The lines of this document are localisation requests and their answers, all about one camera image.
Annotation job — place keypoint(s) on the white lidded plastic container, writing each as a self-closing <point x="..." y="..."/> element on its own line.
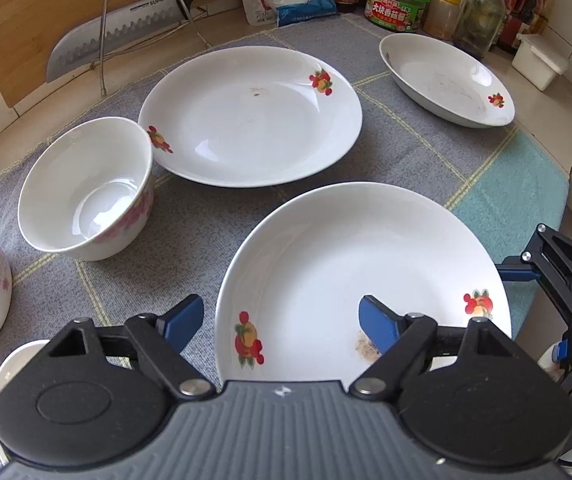
<point x="538" y="60"/>

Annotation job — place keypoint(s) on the white fruit-print plate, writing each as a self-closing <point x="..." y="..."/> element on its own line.
<point x="251" y="120"/>
<point x="441" y="80"/>
<point x="341" y="270"/>

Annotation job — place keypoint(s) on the grey checked dish cloth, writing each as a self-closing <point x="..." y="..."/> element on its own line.
<point x="406" y="160"/>

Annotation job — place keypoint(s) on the yellow-lidded spice jar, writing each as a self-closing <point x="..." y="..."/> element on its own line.
<point x="443" y="15"/>

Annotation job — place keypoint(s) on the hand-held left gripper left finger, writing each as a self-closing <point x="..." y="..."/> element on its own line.
<point x="183" y="322"/>

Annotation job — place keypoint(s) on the red-capped clear glass bottle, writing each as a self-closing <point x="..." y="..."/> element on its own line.
<point x="481" y="20"/>

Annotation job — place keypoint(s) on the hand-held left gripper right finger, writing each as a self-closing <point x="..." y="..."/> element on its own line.
<point x="376" y="325"/>

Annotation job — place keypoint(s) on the wooden cutting board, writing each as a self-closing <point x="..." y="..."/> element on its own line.
<point x="31" y="10"/>

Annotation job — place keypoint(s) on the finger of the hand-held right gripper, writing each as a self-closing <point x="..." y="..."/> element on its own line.
<point x="560" y="351"/>
<point x="518" y="274"/>

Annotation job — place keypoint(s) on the green round can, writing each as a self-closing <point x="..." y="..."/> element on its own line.
<point x="396" y="5"/>

